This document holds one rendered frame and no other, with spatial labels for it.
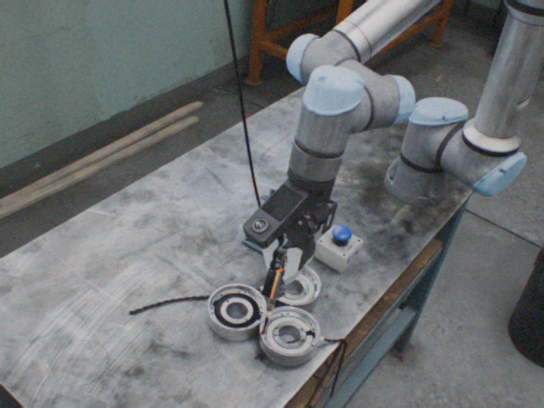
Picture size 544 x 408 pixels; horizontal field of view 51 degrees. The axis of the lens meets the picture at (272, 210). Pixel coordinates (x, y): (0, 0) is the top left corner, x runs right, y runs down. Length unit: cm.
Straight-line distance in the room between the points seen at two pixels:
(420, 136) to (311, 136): 54
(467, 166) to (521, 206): 171
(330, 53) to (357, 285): 47
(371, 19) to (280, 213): 35
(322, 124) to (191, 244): 50
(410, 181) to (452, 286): 109
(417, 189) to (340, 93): 63
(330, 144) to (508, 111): 47
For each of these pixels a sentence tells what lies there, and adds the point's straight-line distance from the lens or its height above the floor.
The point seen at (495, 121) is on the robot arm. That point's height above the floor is 109.
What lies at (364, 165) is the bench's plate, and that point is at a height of 80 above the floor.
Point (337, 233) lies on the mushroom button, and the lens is 113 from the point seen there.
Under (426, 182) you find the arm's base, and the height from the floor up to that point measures 86.
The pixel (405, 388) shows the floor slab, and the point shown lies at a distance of 202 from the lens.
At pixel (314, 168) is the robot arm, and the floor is 116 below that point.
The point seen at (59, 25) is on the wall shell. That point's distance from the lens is 253.
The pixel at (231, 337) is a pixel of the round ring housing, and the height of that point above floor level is 82.
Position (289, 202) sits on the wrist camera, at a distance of 83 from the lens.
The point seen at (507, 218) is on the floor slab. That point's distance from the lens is 283.
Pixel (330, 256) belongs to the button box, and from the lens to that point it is 115.
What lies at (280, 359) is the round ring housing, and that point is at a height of 82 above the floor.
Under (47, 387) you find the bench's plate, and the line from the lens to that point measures 100.
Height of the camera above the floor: 163
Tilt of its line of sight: 41 degrees down
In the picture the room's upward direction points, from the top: 7 degrees clockwise
